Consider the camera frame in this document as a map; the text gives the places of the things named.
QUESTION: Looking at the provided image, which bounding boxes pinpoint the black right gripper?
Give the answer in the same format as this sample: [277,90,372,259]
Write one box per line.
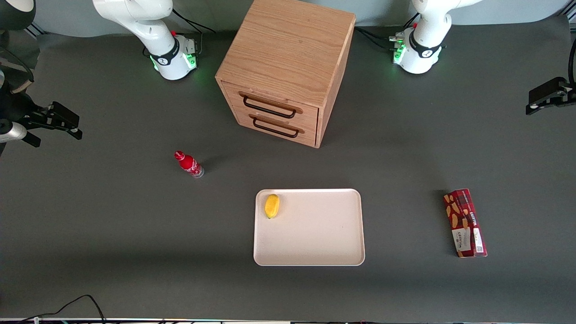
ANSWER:
[0,91,83,149]

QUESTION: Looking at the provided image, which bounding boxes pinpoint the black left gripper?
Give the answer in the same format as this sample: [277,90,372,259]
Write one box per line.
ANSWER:
[525,76,576,116]

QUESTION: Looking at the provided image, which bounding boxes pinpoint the red cookie box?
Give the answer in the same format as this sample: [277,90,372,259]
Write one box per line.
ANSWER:
[443,189,488,258]

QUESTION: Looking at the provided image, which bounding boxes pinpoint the cream plastic tray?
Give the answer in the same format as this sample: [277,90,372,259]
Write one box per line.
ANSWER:
[253,189,366,267]

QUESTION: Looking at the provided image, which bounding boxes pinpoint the red cola bottle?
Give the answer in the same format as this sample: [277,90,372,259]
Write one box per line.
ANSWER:
[174,150,205,179]

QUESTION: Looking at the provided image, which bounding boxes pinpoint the yellow lemon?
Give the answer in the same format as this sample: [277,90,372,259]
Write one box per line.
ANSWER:
[264,194,281,220]

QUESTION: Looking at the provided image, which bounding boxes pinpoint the oak wooden drawer cabinet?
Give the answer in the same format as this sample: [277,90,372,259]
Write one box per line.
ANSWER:
[215,0,357,149]

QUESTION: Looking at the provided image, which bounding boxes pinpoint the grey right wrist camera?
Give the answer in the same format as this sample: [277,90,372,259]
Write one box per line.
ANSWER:
[0,119,28,145]

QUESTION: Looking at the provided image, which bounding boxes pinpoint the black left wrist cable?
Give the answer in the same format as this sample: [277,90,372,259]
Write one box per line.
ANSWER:
[568,38,576,87]

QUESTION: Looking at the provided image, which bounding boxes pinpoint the black left arm base cable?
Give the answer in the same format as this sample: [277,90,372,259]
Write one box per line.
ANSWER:
[359,31,398,51]
[355,26,397,45]

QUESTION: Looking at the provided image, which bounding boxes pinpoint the black arm base cable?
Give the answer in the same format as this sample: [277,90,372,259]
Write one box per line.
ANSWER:
[359,31,398,51]
[172,8,217,35]
[355,26,397,45]

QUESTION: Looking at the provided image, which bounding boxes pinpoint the black looped table-edge cable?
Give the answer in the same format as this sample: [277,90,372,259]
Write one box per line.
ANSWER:
[18,294,107,324]

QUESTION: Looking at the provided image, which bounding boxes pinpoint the black right arm base cable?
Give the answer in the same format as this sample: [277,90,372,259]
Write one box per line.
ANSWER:
[172,8,217,35]

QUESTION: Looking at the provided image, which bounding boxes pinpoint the long black wire drawer handle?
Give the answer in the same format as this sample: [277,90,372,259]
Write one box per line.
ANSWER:
[238,91,304,120]

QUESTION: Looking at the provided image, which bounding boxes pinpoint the short black wire drawer handle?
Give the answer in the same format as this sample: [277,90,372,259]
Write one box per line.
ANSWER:
[249,114,306,139]

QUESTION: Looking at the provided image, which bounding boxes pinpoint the wooden drawer front, long handle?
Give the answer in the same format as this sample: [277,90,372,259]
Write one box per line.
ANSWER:
[221,81,320,130]

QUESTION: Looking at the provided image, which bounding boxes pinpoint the wooden drawer front, short handle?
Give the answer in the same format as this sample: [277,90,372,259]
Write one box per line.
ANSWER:
[234,107,318,148]

